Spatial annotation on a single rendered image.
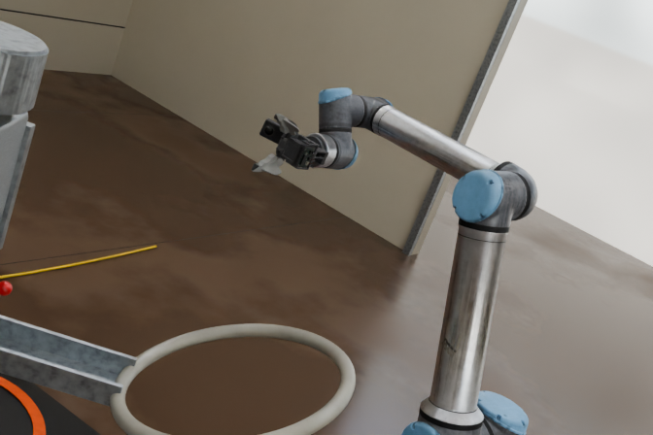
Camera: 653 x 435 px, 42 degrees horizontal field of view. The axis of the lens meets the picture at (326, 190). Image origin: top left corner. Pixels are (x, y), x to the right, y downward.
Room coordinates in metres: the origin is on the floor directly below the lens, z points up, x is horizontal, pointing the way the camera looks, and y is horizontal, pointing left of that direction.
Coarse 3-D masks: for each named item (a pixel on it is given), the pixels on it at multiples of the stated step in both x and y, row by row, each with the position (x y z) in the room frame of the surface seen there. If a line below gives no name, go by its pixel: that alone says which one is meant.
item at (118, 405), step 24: (192, 336) 1.68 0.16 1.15; (216, 336) 1.70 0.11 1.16; (240, 336) 1.72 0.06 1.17; (264, 336) 1.72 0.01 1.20; (288, 336) 1.70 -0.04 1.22; (312, 336) 1.68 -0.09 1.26; (144, 360) 1.57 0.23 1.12; (336, 360) 1.58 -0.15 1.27; (120, 384) 1.46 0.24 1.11; (120, 408) 1.37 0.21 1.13; (336, 408) 1.40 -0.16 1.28; (144, 432) 1.30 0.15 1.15; (288, 432) 1.31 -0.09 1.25; (312, 432) 1.34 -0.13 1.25
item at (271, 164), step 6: (270, 156) 2.02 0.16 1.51; (276, 156) 2.02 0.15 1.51; (258, 162) 2.00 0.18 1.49; (264, 162) 1.99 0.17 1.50; (270, 162) 2.01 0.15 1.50; (276, 162) 2.02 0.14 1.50; (282, 162) 2.02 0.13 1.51; (252, 168) 1.97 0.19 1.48; (258, 168) 1.98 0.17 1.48; (264, 168) 1.99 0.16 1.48; (270, 168) 1.99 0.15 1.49; (276, 168) 2.00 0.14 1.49; (276, 174) 1.98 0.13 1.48
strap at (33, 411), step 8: (0, 384) 2.83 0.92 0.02; (8, 384) 2.85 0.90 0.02; (16, 392) 2.81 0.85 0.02; (24, 392) 2.83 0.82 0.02; (24, 400) 2.79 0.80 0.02; (32, 408) 2.76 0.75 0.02; (32, 416) 2.72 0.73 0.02; (40, 416) 2.73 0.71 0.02; (40, 424) 2.68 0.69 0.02; (40, 432) 2.64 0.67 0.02
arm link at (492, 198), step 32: (480, 192) 1.80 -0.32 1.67; (512, 192) 1.83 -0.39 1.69; (480, 224) 1.80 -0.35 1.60; (480, 256) 1.79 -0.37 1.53; (448, 288) 1.83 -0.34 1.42; (480, 288) 1.78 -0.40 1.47; (448, 320) 1.79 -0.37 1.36; (480, 320) 1.77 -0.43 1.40; (448, 352) 1.77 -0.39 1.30; (480, 352) 1.77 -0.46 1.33; (448, 384) 1.75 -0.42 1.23; (480, 384) 1.78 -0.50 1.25; (448, 416) 1.73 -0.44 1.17; (480, 416) 1.77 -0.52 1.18
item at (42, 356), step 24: (0, 336) 1.52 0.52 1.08; (24, 336) 1.52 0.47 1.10; (48, 336) 1.52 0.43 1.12; (0, 360) 1.41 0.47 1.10; (24, 360) 1.41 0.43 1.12; (48, 360) 1.49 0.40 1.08; (72, 360) 1.52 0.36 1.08; (96, 360) 1.53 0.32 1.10; (120, 360) 1.53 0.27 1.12; (48, 384) 1.42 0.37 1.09; (72, 384) 1.42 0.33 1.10; (96, 384) 1.42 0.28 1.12
